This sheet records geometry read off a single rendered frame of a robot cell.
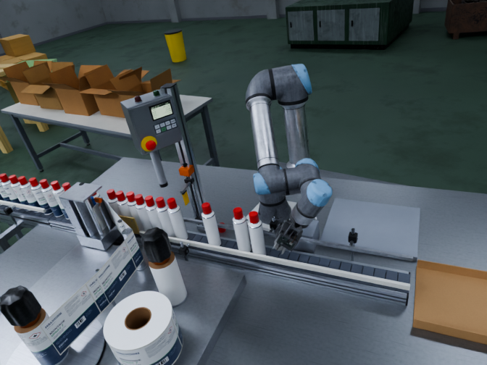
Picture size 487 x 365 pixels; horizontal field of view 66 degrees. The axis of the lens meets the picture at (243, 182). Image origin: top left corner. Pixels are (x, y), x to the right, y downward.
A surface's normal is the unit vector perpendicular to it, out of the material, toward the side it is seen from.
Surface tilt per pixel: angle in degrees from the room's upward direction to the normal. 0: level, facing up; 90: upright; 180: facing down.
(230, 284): 0
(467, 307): 0
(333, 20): 90
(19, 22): 90
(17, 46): 90
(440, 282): 0
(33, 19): 90
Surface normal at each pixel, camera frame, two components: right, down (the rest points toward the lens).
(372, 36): -0.55, 0.52
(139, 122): 0.52, 0.40
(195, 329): -0.14, -0.83
